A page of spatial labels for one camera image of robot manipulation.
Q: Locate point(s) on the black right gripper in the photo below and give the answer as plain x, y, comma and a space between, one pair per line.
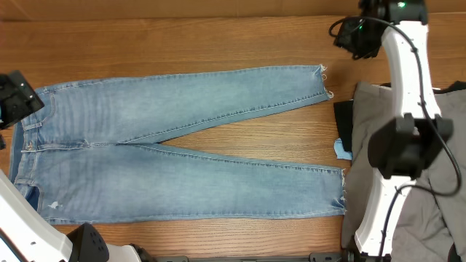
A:
344, 39

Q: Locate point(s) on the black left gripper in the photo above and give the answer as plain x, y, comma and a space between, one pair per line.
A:
21, 98

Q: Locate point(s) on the light blue denim jeans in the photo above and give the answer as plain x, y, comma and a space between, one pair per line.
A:
96, 152

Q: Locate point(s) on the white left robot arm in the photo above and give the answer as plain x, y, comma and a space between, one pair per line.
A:
25, 235

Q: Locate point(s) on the black garment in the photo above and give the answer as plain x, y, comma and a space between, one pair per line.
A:
343, 113

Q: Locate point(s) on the small light blue cloth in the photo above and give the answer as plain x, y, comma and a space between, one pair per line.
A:
340, 152

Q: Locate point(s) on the grey garment pile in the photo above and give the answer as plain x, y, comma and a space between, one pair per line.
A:
430, 228

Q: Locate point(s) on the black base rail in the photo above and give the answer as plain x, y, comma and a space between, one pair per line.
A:
312, 257

